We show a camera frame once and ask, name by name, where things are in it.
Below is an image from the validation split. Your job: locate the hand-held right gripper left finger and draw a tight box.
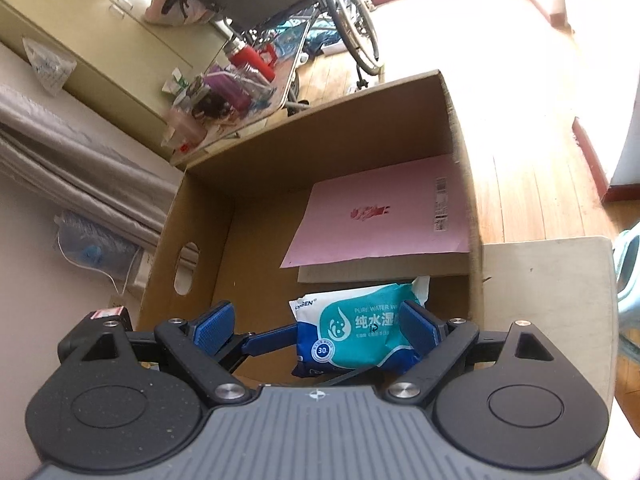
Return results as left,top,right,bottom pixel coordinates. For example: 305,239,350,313
80,300,254,404

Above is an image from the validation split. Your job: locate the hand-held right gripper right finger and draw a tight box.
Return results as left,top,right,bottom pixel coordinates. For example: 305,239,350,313
381,299,556,407

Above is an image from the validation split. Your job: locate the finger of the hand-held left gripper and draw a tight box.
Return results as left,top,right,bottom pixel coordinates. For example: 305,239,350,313
219,323,301,375
320,366,383,387

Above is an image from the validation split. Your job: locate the wet wipes pack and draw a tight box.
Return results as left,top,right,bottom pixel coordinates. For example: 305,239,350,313
289,275,432,380

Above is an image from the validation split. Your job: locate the brown cardboard box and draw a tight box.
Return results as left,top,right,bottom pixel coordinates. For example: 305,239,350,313
137,70,485,388

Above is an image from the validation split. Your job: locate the pink book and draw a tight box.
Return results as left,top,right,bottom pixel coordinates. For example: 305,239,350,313
280,154,472,270

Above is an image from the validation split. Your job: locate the brown cardboard sheet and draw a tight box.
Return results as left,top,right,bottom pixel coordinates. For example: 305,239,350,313
297,249,472,284

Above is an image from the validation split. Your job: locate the large water bottle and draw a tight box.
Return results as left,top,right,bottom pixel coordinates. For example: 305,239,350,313
54,210,146,281

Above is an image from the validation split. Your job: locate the grey curtain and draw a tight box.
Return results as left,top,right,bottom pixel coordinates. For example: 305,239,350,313
0,82,187,243

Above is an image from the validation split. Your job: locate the pink plastic cup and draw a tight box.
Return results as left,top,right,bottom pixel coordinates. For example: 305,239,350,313
164,106,207,153

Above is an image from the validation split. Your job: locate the light blue plastic stool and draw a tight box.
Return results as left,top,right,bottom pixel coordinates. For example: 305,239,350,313
614,229,640,321

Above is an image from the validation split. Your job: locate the dark jar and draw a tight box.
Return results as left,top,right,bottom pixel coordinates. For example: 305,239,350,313
192,92,228,121

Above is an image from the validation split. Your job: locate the small paper carton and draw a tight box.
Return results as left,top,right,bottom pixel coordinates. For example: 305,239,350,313
161,67,191,97

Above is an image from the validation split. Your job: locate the folding table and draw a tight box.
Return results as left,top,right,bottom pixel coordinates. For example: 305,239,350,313
167,10,313,166

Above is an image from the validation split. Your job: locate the clear plastic bag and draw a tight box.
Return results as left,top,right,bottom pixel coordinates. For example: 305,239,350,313
21,36,78,97

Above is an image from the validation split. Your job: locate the red bottle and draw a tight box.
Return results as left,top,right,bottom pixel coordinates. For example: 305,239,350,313
229,42,276,81

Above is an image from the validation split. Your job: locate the beige cabinet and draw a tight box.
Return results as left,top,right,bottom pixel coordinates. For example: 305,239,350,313
0,0,236,128

